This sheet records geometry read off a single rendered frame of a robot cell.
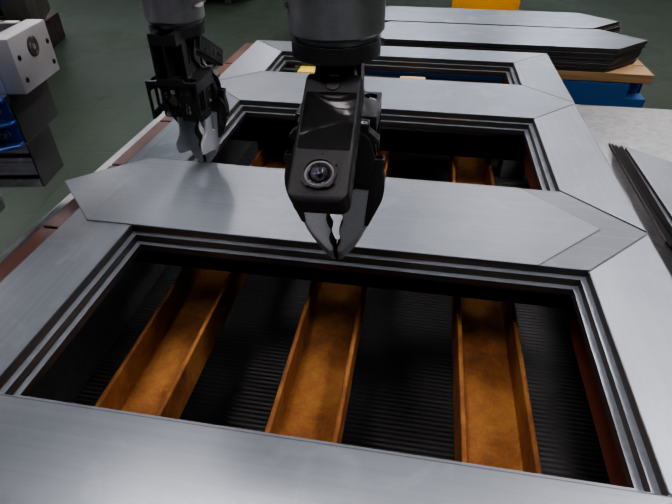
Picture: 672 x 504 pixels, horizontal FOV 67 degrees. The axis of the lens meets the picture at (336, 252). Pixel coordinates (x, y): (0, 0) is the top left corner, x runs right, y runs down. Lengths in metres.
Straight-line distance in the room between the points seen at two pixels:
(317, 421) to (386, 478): 0.24
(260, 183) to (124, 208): 0.19
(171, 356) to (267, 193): 0.26
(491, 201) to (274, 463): 0.47
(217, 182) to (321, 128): 0.39
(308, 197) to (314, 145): 0.04
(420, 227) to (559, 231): 0.18
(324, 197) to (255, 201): 0.36
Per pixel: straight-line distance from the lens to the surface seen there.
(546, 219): 0.72
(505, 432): 0.66
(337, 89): 0.41
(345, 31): 0.40
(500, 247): 0.65
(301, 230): 0.64
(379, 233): 0.64
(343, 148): 0.38
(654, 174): 1.04
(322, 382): 0.68
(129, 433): 0.47
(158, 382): 0.71
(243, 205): 0.70
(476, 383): 0.70
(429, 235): 0.64
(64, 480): 0.47
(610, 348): 0.58
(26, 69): 1.05
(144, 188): 0.78
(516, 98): 1.11
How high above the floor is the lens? 1.21
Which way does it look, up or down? 37 degrees down
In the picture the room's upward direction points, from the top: straight up
